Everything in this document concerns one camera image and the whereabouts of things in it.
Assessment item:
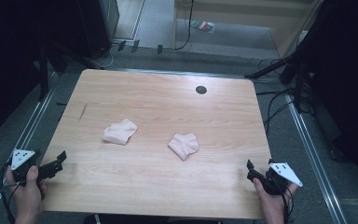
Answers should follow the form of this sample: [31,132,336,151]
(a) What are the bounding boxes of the light wooden panel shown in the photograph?
[172,0,325,59]

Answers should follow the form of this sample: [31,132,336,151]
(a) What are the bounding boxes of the left hand-held gripper cable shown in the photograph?
[0,161,24,224]

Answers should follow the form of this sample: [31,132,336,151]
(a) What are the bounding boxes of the black floor cable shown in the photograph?
[162,0,196,51]

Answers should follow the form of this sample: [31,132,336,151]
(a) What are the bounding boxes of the dark curtain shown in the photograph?
[295,0,358,188]
[0,0,82,147]

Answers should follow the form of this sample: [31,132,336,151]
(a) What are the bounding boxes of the colourful packet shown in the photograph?
[190,20,217,35]

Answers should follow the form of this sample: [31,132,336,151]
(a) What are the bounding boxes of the right hand-held gripper cable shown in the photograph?
[268,174,296,224]

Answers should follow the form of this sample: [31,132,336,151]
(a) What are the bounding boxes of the black stand leg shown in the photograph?
[243,55,296,79]

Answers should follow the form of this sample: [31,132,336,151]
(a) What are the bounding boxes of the metal floor rail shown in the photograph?
[283,92,349,224]
[0,72,59,220]

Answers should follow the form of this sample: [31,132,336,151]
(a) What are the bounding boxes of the black metal stand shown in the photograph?
[37,41,50,103]

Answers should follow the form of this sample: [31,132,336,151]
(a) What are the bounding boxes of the person's left hand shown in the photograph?
[5,165,48,218]

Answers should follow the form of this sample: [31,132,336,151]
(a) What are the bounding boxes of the white floor cable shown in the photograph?
[90,44,119,70]

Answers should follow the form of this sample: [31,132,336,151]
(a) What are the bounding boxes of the person's right hand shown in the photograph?
[252,177,299,218]

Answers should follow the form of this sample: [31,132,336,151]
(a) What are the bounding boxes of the black cabinet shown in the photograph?
[76,0,121,60]

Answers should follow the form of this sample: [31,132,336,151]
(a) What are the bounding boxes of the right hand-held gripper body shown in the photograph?
[262,161,304,196]

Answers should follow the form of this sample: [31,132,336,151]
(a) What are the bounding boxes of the bundle of black cables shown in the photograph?
[255,57,297,135]

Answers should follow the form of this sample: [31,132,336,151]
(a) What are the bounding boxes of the hand-held gripper cable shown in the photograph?
[268,174,296,224]
[0,161,24,224]

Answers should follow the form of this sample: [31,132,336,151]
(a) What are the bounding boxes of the pale pink sock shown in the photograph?
[102,118,138,147]
[167,133,200,161]

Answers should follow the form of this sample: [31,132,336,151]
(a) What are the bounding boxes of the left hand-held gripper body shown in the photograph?
[10,148,41,185]

